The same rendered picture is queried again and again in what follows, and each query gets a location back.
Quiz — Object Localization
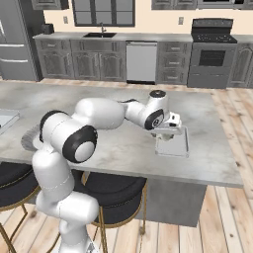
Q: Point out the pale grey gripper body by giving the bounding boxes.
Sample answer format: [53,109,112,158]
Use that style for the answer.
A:
[151,126,183,142]

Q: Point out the clear tupperware container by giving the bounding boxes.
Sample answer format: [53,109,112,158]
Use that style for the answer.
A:
[154,126,191,159]
[0,109,21,136]

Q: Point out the grey kitchen island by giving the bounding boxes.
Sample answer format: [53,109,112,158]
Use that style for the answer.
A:
[0,80,245,229]

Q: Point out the grey drawer stack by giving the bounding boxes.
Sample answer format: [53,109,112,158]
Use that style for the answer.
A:
[156,41,194,86]

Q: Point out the white dishwasher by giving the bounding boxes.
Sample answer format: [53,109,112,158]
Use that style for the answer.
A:
[126,41,158,85]

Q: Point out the black stool with gold legs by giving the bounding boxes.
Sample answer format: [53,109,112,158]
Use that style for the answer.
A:
[45,169,149,253]
[0,161,42,253]

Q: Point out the grey oven with black hob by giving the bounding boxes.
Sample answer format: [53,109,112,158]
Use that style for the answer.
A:
[187,17,239,90]

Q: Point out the grey base cupboard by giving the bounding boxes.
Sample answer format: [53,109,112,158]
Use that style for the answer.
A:
[229,42,253,89]

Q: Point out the grey base cupboards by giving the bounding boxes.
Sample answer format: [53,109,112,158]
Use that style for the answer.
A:
[34,38,127,82]

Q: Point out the black sink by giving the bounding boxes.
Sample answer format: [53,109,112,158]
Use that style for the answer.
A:
[82,32,118,40]

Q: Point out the dark framed window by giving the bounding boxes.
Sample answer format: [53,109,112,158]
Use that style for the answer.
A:
[71,0,136,28]

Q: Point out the grey microwave oven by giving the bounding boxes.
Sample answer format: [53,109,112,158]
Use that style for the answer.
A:
[197,0,237,10]

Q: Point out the black toaster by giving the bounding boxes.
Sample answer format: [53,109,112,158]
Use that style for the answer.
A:
[41,23,55,36]

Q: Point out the grey fridge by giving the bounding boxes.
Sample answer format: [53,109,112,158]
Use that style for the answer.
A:
[0,0,44,82]

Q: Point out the grey wall cupboards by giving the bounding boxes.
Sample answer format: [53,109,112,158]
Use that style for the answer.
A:
[150,0,199,11]
[31,0,70,11]

